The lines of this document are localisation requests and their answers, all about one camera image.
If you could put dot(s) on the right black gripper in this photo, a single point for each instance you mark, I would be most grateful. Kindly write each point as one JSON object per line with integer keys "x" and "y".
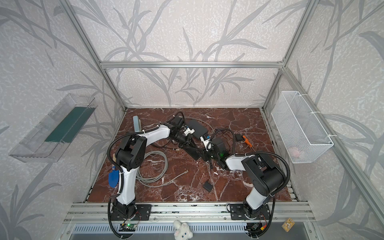
{"x": 212, "y": 157}

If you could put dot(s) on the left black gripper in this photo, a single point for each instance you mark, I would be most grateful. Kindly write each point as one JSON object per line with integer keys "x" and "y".
{"x": 186, "y": 144}

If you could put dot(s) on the black network switch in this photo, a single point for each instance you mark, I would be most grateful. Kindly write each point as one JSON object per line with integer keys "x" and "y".
{"x": 194, "y": 151}

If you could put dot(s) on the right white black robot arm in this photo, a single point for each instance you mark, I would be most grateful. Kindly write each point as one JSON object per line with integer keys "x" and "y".
{"x": 269, "y": 172}

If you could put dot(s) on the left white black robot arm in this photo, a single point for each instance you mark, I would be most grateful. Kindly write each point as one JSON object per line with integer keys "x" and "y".
{"x": 131, "y": 154}

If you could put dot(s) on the dark grey flat box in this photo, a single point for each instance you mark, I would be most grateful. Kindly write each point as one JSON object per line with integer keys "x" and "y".
{"x": 197, "y": 130}

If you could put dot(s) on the light blue rectangular block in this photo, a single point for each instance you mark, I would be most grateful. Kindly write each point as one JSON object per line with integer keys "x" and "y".
{"x": 137, "y": 124}

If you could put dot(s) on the pink object in basket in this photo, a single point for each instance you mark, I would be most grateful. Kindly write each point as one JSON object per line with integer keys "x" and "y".
{"x": 295, "y": 152}

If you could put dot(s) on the white plush toy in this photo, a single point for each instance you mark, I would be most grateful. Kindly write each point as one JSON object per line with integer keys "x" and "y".
{"x": 183, "y": 231}

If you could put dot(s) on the green lit controller board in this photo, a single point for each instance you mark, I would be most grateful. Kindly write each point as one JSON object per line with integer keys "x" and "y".
{"x": 128, "y": 227}

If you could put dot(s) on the orange handled tool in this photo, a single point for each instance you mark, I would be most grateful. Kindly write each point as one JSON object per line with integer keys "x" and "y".
{"x": 246, "y": 140}

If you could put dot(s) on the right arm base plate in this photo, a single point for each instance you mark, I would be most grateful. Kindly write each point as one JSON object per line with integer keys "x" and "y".
{"x": 240, "y": 211}

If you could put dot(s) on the blue trowel wooden handle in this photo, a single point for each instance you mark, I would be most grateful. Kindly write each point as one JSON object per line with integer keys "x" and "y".
{"x": 114, "y": 177}

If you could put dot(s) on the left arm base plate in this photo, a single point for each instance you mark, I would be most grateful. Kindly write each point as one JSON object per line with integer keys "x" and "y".
{"x": 144, "y": 211}

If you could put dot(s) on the white wire mesh basket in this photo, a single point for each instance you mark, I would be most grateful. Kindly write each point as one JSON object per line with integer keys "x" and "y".
{"x": 299, "y": 127}

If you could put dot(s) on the clear acrylic wall shelf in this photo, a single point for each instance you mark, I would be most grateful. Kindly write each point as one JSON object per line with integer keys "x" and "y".
{"x": 47, "y": 142}

